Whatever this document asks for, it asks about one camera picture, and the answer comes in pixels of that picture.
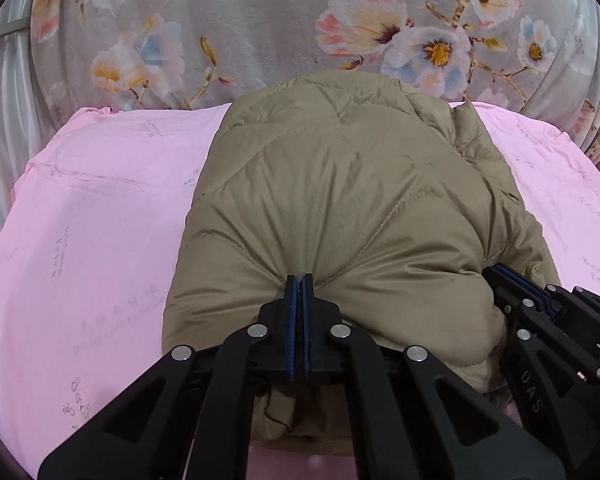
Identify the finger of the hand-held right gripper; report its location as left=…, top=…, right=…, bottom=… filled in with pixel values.
left=481, top=267, right=600, bottom=386
left=494, top=263, right=600, bottom=333

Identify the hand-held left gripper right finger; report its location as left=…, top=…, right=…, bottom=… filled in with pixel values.
left=300, top=274, right=567, bottom=480

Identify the khaki quilted puffer jacket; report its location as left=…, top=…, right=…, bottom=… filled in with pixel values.
left=161, top=71, right=562, bottom=458

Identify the white curtain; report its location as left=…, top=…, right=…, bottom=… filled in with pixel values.
left=0, top=0, right=76, bottom=261

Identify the pink bed sheet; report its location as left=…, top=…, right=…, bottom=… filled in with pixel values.
left=0, top=101, right=600, bottom=480

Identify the grey floral blanket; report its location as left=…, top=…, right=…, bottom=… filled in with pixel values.
left=29, top=0, right=600, bottom=163

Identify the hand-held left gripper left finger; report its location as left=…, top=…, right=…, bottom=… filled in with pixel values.
left=37, top=274, right=302, bottom=480

